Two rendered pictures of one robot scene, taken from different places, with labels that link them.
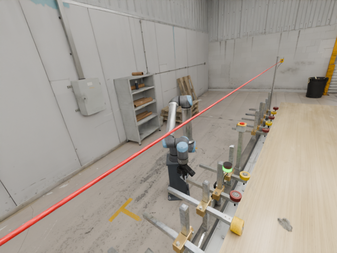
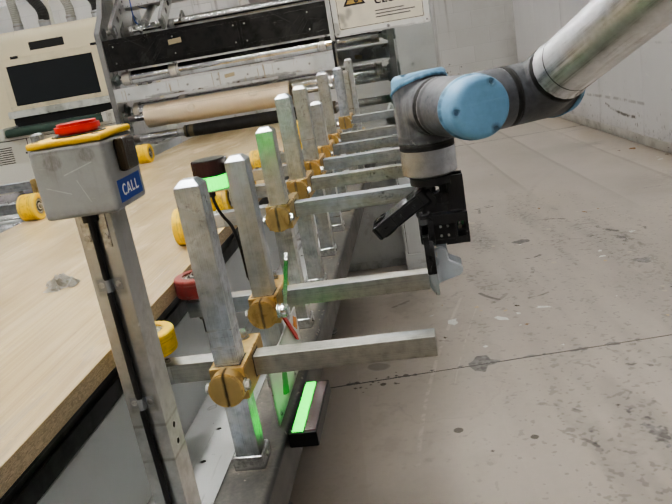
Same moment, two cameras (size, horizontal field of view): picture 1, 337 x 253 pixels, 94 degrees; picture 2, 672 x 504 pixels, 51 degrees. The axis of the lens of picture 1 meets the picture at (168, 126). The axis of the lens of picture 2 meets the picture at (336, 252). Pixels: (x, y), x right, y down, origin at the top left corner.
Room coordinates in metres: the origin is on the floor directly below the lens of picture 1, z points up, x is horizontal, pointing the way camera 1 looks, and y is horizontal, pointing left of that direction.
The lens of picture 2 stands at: (2.00, -0.85, 1.26)
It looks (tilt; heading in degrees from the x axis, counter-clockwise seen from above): 16 degrees down; 149
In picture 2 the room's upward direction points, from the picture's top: 10 degrees counter-clockwise
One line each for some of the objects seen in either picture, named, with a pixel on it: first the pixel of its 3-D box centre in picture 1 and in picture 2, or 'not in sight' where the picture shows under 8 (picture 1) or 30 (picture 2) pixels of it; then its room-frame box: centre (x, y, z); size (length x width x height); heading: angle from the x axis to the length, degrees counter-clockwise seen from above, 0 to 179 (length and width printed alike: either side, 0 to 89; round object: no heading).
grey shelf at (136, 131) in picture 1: (140, 108); not in sight; (3.82, 0.66, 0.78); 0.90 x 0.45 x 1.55; 146
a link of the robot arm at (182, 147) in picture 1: (182, 150); (422, 109); (1.11, -0.10, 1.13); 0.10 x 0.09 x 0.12; 168
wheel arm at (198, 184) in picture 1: (210, 190); (306, 294); (0.95, -0.28, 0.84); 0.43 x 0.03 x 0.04; 50
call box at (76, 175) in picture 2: (241, 127); (90, 174); (1.33, -0.69, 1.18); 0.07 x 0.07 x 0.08; 50
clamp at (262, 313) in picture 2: (219, 191); (268, 301); (0.92, -0.35, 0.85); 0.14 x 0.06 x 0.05; 140
